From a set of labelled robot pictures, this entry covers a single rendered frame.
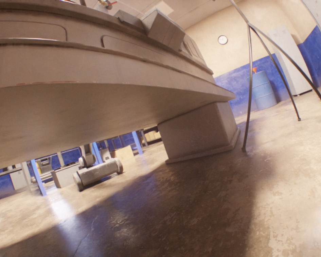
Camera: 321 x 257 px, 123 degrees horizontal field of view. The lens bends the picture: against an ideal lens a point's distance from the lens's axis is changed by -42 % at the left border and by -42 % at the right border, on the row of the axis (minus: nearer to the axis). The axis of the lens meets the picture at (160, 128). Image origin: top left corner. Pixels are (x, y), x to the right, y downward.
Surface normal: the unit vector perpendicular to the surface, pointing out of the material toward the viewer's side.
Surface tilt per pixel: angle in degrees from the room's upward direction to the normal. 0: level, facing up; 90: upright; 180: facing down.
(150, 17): 90
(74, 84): 180
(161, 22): 141
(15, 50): 90
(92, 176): 90
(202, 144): 90
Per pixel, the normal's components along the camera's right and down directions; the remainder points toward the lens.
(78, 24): 0.76, -0.28
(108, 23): 0.33, 0.94
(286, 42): -0.56, 0.18
